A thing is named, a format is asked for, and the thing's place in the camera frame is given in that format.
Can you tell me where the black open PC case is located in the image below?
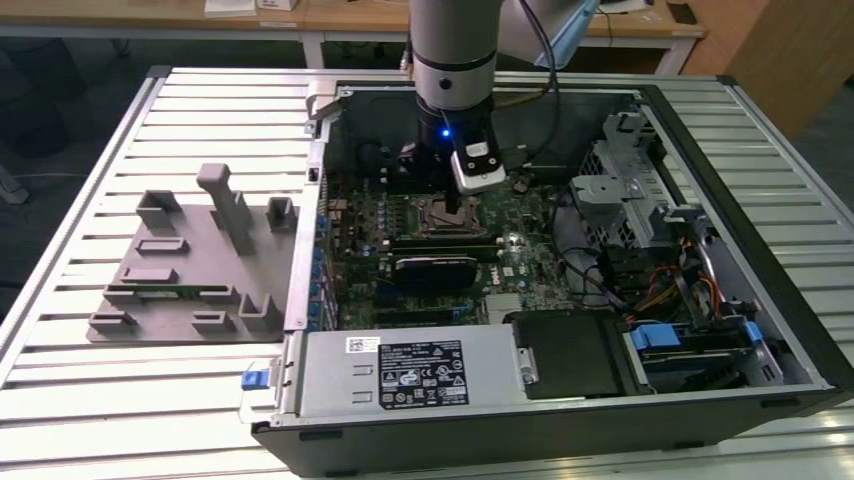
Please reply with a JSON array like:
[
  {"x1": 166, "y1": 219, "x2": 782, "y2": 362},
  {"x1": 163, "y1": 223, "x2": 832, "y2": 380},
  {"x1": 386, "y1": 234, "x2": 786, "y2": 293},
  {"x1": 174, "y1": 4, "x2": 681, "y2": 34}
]
[{"x1": 250, "y1": 69, "x2": 854, "y2": 479}]

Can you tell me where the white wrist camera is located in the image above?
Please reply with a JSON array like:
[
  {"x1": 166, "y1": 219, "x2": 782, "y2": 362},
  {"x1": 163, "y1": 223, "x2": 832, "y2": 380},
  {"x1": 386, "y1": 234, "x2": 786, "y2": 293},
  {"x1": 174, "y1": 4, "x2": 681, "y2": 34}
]
[{"x1": 450, "y1": 142, "x2": 507, "y2": 197}]

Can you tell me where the wooden cabinet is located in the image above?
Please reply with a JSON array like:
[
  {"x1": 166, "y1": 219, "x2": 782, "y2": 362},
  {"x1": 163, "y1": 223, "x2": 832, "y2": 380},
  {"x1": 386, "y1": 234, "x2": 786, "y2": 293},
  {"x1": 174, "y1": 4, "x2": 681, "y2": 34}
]
[{"x1": 686, "y1": 0, "x2": 854, "y2": 142}]

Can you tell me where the metal drive cage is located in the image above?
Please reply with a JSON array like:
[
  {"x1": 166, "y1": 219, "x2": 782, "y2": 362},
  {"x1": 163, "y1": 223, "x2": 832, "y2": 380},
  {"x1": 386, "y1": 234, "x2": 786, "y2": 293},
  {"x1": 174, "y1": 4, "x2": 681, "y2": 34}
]
[{"x1": 566, "y1": 112, "x2": 710, "y2": 251}]

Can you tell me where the hard disk in blue carrier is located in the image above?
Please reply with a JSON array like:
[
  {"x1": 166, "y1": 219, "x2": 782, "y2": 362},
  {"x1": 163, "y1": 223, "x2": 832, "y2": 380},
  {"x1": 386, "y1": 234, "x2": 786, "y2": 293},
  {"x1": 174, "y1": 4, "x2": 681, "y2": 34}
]
[{"x1": 626, "y1": 319, "x2": 763, "y2": 394}]

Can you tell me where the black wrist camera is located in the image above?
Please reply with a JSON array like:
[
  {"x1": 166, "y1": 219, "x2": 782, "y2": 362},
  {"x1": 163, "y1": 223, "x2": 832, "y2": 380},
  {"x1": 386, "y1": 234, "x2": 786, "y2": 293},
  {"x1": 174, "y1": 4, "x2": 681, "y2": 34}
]
[{"x1": 395, "y1": 141, "x2": 423, "y2": 174}]

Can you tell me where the silver power supply unit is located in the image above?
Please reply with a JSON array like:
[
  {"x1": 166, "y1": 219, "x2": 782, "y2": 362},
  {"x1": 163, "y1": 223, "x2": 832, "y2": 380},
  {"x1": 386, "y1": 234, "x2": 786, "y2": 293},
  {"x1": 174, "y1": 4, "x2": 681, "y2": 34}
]
[{"x1": 296, "y1": 327, "x2": 539, "y2": 419}]

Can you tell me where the green RAM stick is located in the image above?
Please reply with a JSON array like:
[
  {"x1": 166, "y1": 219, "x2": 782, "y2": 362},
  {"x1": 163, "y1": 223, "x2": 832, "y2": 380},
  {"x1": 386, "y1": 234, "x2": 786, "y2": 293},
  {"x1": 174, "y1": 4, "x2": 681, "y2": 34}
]
[{"x1": 132, "y1": 283, "x2": 232, "y2": 301}]

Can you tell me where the grey parts rack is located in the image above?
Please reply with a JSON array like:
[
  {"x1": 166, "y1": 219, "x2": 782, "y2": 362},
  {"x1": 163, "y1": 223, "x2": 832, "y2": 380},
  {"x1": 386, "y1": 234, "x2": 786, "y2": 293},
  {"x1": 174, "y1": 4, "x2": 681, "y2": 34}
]
[{"x1": 86, "y1": 162, "x2": 299, "y2": 345}]

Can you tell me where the green motherboard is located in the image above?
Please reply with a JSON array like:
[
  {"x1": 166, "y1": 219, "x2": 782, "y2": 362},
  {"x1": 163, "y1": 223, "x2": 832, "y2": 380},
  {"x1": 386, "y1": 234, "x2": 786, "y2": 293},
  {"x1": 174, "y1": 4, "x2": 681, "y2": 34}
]
[{"x1": 319, "y1": 172, "x2": 575, "y2": 331}]

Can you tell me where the black RAM slot bank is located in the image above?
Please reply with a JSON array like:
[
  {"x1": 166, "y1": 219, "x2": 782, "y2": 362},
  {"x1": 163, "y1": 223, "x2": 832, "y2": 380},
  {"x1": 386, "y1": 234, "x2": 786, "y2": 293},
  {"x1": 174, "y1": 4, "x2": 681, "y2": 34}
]
[
  {"x1": 380, "y1": 164, "x2": 426, "y2": 195},
  {"x1": 388, "y1": 236, "x2": 501, "y2": 262}
]

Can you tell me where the white box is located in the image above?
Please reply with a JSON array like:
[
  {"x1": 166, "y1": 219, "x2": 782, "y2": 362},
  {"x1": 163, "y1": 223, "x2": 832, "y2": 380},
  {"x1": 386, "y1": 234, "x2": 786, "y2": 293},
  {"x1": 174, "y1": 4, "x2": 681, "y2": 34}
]
[{"x1": 203, "y1": 0, "x2": 259, "y2": 19}]

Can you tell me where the black power supply label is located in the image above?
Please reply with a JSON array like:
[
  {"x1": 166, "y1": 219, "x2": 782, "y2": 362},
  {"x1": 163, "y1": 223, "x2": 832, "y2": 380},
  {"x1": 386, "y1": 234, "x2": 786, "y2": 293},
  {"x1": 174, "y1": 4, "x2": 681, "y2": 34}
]
[{"x1": 378, "y1": 340, "x2": 473, "y2": 408}]

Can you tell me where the black expansion slot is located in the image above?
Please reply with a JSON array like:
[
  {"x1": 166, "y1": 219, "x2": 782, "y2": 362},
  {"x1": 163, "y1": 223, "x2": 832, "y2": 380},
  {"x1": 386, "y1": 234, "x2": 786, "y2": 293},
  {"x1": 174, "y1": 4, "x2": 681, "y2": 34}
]
[{"x1": 370, "y1": 308, "x2": 482, "y2": 325}]

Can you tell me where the wooden desk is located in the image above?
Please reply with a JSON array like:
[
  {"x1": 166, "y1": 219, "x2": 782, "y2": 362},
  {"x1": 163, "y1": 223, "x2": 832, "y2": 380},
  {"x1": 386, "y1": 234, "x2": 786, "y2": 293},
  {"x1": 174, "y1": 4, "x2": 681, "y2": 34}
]
[{"x1": 0, "y1": 0, "x2": 710, "y2": 76}]

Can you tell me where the silver chipset heatsink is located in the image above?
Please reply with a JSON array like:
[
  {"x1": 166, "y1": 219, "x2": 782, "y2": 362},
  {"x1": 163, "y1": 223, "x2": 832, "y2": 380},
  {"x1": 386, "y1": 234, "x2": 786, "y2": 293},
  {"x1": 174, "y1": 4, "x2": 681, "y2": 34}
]
[{"x1": 485, "y1": 293, "x2": 525, "y2": 324}]

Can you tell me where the grey case release handle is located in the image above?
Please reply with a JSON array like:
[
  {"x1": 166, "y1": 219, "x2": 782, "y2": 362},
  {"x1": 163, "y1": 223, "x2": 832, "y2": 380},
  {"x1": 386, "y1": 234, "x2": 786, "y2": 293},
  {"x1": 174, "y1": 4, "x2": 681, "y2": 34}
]
[{"x1": 304, "y1": 81, "x2": 344, "y2": 136}]

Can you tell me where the silver CPU chip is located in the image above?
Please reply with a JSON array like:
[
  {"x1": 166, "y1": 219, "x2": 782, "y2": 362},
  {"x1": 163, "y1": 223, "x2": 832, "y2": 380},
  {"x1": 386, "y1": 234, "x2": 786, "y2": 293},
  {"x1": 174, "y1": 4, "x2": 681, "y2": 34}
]
[{"x1": 430, "y1": 204, "x2": 469, "y2": 227}]

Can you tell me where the black graphics card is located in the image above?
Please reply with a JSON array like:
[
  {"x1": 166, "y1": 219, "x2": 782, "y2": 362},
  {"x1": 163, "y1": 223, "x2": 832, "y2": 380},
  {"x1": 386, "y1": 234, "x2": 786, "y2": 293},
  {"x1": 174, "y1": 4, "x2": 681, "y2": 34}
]
[{"x1": 391, "y1": 254, "x2": 479, "y2": 292}]

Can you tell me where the metal socket cover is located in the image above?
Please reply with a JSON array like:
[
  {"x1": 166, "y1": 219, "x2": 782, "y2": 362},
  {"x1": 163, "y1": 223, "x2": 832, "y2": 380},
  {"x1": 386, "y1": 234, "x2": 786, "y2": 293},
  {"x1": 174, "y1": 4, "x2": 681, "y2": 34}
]
[{"x1": 414, "y1": 195, "x2": 487, "y2": 237}]

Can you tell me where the CPU socket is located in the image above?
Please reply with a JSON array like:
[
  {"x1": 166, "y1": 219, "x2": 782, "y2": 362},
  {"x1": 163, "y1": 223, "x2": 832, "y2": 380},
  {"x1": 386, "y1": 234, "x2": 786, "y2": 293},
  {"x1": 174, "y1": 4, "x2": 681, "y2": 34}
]
[{"x1": 411, "y1": 193, "x2": 489, "y2": 239}]

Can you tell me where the black camera cable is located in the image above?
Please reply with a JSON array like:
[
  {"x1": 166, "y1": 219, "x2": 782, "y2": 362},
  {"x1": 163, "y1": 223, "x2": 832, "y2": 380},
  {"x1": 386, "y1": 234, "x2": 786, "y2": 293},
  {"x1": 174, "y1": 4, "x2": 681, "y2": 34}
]
[{"x1": 518, "y1": 0, "x2": 563, "y2": 162}]

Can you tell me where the coloured power wire bundle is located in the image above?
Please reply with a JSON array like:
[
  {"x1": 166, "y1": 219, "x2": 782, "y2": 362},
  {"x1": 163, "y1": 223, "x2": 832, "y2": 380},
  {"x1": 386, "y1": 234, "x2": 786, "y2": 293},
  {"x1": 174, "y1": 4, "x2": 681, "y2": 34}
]
[{"x1": 623, "y1": 239, "x2": 729, "y2": 324}]

